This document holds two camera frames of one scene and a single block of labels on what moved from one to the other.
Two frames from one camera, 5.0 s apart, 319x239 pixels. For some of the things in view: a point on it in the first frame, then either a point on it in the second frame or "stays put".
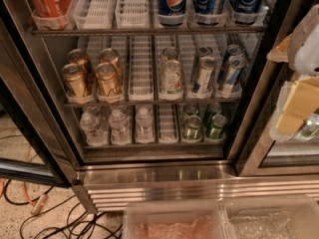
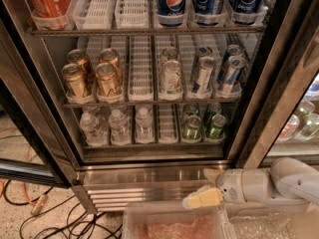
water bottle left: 95,129 stays put
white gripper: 306,50 to 230,185
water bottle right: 144,125 stays put
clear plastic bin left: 189,219 stays put
